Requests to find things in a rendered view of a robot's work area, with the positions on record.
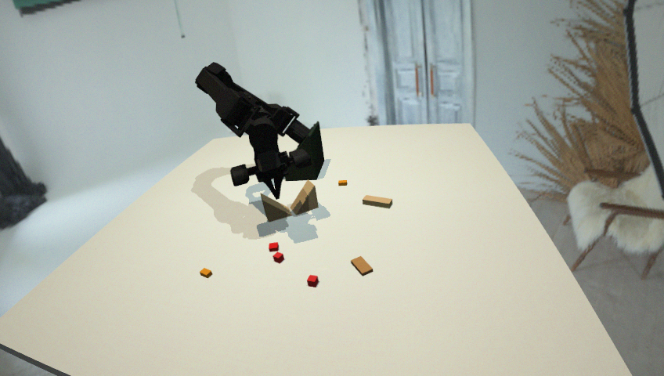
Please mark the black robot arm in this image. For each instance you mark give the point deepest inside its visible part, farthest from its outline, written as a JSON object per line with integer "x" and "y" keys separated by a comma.
{"x": 261, "y": 121}

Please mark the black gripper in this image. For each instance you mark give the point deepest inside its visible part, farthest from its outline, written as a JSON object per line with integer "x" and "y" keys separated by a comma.
{"x": 240, "y": 174}

